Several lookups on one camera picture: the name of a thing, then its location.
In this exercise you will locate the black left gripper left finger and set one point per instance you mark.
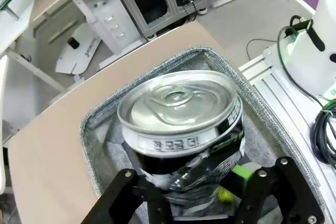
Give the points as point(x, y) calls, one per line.
point(126, 197)

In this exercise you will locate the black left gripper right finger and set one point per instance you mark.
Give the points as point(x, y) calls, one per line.
point(283, 197)

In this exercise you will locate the crushed black aluminium can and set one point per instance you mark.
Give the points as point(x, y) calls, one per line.
point(178, 108)

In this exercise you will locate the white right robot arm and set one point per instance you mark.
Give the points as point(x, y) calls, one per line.
point(325, 24)

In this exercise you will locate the grey fabric basket labelled Can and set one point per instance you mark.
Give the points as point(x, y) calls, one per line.
point(225, 64)

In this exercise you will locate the white flat panel on floor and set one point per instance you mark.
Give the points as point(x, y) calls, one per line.
point(78, 53)

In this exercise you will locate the white drawer cabinet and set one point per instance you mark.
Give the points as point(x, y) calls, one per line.
point(115, 22)

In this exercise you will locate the aluminium profile frame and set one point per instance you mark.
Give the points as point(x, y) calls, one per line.
point(286, 119)

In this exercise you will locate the aluminium frame cabinet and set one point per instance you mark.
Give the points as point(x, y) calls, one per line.
point(162, 1)

